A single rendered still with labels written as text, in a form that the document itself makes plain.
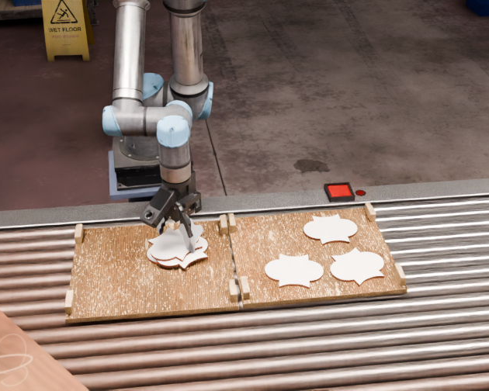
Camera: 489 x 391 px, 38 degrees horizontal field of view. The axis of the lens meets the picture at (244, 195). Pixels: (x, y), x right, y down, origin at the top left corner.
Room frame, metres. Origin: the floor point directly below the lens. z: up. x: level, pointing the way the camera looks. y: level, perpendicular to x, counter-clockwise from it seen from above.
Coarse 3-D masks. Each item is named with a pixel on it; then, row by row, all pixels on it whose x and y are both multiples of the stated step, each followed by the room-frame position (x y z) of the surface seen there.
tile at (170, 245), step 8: (168, 232) 1.51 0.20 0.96; (176, 232) 1.51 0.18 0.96; (152, 240) 1.48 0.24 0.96; (160, 240) 1.48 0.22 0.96; (168, 240) 1.48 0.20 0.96; (176, 240) 1.48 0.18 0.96; (152, 248) 1.44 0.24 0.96; (160, 248) 1.44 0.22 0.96; (168, 248) 1.44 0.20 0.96; (176, 248) 1.44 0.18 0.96; (184, 248) 1.44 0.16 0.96; (200, 248) 1.45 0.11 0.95; (152, 256) 1.42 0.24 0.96; (160, 256) 1.41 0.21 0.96; (168, 256) 1.41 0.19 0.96; (176, 256) 1.41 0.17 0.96; (184, 256) 1.41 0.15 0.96
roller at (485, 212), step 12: (384, 216) 1.64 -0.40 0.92; (396, 216) 1.64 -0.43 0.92; (408, 216) 1.64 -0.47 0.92; (420, 216) 1.64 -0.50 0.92; (432, 216) 1.64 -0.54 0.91; (444, 216) 1.65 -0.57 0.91; (456, 216) 1.65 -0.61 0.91; (468, 216) 1.65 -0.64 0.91; (480, 216) 1.66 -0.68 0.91; (24, 240) 1.53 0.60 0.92; (36, 240) 1.53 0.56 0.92; (48, 240) 1.53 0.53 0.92; (60, 240) 1.53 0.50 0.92; (72, 240) 1.53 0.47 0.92; (0, 252) 1.50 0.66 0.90
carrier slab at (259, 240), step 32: (256, 224) 1.58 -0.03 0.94; (288, 224) 1.58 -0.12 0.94; (256, 256) 1.44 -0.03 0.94; (320, 256) 1.44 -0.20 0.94; (384, 256) 1.44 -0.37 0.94; (256, 288) 1.32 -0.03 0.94; (288, 288) 1.32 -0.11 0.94; (320, 288) 1.32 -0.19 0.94; (352, 288) 1.32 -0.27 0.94; (384, 288) 1.32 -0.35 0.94
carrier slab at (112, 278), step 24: (96, 240) 1.51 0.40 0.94; (120, 240) 1.51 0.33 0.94; (144, 240) 1.51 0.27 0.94; (216, 240) 1.51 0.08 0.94; (72, 264) 1.41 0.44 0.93; (96, 264) 1.41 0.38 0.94; (120, 264) 1.41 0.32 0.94; (144, 264) 1.41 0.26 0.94; (192, 264) 1.41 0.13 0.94; (216, 264) 1.41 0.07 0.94; (72, 288) 1.32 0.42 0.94; (96, 288) 1.32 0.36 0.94; (120, 288) 1.32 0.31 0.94; (144, 288) 1.32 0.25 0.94; (168, 288) 1.32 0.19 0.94; (192, 288) 1.32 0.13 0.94; (216, 288) 1.32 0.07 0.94; (72, 312) 1.23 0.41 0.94; (96, 312) 1.23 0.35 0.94; (120, 312) 1.23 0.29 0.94; (144, 312) 1.23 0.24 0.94; (168, 312) 1.24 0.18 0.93; (192, 312) 1.24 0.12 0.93
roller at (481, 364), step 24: (432, 360) 1.10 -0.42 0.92; (456, 360) 1.10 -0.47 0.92; (480, 360) 1.10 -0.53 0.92; (168, 384) 1.03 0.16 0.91; (192, 384) 1.03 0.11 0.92; (216, 384) 1.03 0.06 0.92; (240, 384) 1.03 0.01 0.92; (264, 384) 1.03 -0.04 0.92; (288, 384) 1.04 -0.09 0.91; (312, 384) 1.04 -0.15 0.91; (336, 384) 1.04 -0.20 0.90; (360, 384) 1.05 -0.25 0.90
